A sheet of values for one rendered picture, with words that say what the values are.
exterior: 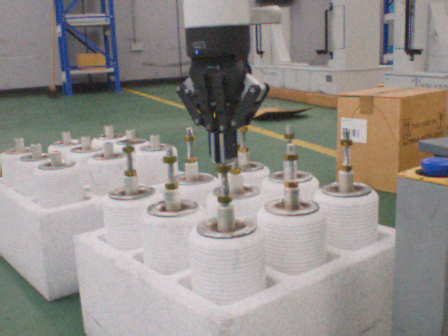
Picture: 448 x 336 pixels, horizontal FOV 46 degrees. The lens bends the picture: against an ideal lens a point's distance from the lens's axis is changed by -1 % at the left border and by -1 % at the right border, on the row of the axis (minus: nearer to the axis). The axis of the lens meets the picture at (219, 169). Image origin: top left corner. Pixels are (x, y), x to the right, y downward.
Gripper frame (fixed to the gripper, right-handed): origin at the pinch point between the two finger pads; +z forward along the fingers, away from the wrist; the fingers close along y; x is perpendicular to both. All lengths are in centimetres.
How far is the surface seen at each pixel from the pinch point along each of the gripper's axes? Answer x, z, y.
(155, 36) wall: 446, -26, -475
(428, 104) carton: 124, 10, -17
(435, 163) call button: 13.5, 2.6, 20.9
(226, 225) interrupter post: -0.9, 9.6, 0.7
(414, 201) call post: 12.0, 7.1, 19.1
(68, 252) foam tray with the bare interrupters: 7, 26, -47
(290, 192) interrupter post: 10.4, 7.9, 2.8
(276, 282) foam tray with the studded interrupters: 3.9, 18.1, 4.6
